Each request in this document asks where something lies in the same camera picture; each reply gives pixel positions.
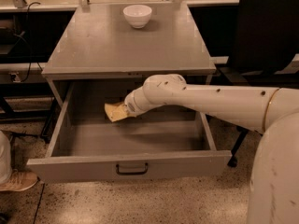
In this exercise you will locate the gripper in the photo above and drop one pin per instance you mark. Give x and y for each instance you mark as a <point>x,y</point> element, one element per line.
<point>130,104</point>

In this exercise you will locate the yellow sponge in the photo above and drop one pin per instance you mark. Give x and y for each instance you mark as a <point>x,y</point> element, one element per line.
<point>112,111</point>

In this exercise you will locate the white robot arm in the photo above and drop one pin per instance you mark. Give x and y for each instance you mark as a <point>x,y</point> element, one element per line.
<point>274,183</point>

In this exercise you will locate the grey open top drawer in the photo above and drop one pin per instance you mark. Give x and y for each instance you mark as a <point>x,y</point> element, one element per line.
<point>87,146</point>

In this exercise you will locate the grey metal cabinet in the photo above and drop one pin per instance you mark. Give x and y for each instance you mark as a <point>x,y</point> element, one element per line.
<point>99,43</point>

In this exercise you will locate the white ceramic bowl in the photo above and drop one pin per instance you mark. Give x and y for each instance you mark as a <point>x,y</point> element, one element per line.
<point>137,16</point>

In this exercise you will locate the tan sneaker shoe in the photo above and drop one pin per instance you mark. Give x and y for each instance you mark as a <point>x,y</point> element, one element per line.
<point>19,181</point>

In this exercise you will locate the white trouser leg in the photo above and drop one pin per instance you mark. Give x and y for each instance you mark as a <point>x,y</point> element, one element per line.
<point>5,159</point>

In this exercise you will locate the black office chair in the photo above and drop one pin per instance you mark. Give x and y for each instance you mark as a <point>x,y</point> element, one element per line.
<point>265,42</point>

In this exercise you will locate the black drawer handle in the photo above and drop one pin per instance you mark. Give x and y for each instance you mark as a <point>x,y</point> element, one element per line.
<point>132,169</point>

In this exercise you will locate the white wall outlet box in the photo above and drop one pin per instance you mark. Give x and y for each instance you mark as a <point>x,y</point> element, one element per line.
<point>15,78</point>

